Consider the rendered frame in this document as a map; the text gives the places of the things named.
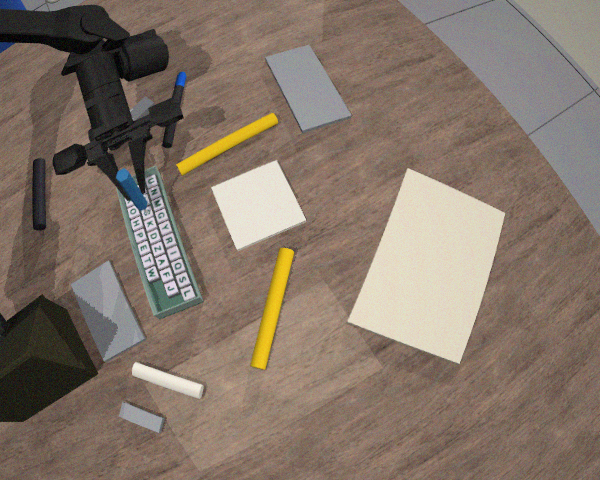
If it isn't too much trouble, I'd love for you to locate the black marker with blue cap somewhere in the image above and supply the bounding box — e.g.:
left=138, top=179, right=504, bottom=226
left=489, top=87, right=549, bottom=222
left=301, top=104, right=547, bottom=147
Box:
left=162, top=72, right=187, bottom=148

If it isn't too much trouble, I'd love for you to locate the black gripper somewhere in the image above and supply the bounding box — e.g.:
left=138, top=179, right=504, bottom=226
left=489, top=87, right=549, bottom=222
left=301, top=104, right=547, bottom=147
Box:
left=53, top=81, right=184, bottom=201

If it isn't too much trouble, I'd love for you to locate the blue stylus with white tip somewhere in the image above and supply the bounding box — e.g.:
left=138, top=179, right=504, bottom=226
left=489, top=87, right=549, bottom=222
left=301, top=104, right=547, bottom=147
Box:
left=116, top=168, right=148, bottom=211

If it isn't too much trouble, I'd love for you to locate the cream cylinder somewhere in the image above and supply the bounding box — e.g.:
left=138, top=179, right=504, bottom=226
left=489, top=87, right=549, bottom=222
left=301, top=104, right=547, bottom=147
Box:
left=132, top=362, right=204, bottom=399

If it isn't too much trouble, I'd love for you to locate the dark grey cylinder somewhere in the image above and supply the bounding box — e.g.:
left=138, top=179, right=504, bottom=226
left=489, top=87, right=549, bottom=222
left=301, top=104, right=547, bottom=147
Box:
left=32, top=158, right=46, bottom=231

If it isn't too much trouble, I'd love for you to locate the cream sheet of paper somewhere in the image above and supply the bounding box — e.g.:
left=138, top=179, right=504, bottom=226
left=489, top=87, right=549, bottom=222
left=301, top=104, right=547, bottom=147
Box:
left=348, top=168, right=505, bottom=364

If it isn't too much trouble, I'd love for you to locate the yellow cylinder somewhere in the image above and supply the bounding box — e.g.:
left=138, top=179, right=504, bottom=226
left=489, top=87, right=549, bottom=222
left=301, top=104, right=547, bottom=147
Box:
left=250, top=248, right=294, bottom=369
left=176, top=113, right=278, bottom=176

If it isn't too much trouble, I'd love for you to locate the cream square sheet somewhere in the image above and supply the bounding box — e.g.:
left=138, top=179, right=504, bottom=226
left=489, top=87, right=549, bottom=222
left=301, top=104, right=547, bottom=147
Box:
left=212, top=160, right=306, bottom=251

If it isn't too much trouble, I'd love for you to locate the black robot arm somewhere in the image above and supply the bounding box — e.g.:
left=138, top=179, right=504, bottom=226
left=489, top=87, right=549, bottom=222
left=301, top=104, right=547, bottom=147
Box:
left=0, top=4, right=169, bottom=99

